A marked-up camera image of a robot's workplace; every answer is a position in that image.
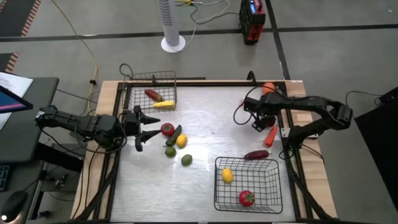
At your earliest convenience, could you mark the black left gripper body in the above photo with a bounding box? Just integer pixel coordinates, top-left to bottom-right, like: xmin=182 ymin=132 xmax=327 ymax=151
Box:
xmin=124 ymin=105 xmax=147 ymax=136

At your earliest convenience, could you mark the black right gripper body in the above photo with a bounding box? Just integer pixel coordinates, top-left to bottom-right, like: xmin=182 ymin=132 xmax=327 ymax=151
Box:
xmin=256 ymin=110 xmax=274 ymax=124

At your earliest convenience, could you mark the yellow corn cob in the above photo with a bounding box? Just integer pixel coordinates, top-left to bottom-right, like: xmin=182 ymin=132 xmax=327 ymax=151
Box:
xmin=152 ymin=100 xmax=176 ymax=110

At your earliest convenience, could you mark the red chili pepper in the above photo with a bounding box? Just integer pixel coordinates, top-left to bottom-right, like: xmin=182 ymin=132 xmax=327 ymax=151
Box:
xmin=144 ymin=89 xmax=164 ymax=103

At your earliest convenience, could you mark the dark green cucumber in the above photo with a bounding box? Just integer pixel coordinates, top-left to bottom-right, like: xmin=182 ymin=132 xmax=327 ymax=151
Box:
xmin=164 ymin=124 xmax=183 ymax=147

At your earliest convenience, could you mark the yellow lemon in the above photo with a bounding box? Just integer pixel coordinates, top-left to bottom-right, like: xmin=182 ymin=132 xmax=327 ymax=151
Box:
xmin=175 ymin=134 xmax=188 ymax=149
xmin=221 ymin=168 xmax=234 ymax=184

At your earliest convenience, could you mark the black wire basket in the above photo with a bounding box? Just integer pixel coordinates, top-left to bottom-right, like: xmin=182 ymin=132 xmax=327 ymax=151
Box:
xmin=213 ymin=156 xmax=284 ymax=215

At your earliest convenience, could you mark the orange carrot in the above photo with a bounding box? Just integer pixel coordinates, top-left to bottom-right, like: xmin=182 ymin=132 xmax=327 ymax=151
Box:
xmin=264 ymin=124 xmax=279 ymax=148

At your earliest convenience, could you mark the red black tool case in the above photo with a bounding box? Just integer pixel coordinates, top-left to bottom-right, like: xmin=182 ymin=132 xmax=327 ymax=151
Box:
xmin=238 ymin=0 xmax=267 ymax=46

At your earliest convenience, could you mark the white tower fan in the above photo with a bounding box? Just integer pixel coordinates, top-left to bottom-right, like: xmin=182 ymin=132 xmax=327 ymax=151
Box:
xmin=157 ymin=0 xmax=187 ymax=54

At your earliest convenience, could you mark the black desk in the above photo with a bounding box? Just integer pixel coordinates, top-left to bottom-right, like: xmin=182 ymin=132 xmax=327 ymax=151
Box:
xmin=0 ymin=77 xmax=60 ymax=164

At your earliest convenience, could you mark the black cabinet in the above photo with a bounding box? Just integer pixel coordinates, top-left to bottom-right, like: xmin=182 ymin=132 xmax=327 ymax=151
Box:
xmin=354 ymin=86 xmax=398 ymax=212

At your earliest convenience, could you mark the computer monitor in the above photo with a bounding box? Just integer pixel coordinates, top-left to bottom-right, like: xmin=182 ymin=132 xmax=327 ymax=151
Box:
xmin=0 ymin=84 xmax=34 ymax=114

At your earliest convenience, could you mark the laptop computer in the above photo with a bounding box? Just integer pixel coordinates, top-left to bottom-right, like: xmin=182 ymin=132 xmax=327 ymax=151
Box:
xmin=0 ymin=71 xmax=34 ymax=130

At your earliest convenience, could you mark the black keyboard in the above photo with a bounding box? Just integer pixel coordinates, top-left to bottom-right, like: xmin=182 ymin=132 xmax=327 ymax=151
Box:
xmin=0 ymin=164 xmax=12 ymax=192

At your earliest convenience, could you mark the black computer mouse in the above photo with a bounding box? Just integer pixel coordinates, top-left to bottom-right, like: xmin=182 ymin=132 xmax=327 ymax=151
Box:
xmin=0 ymin=190 xmax=29 ymax=223

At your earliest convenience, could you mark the bronze wire basket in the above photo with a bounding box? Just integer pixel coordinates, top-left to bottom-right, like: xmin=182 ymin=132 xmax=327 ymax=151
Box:
xmin=123 ymin=70 xmax=178 ymax=114

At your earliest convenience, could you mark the black table frame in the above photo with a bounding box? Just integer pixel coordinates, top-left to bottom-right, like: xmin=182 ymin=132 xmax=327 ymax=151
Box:
xmin=70 ymin=79 xmax=338 ymax=223

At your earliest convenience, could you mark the yellow hanging cable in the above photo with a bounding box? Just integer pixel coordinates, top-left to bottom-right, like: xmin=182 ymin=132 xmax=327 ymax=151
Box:
xmin=50 ymin=0 xmax=99 ymax=116

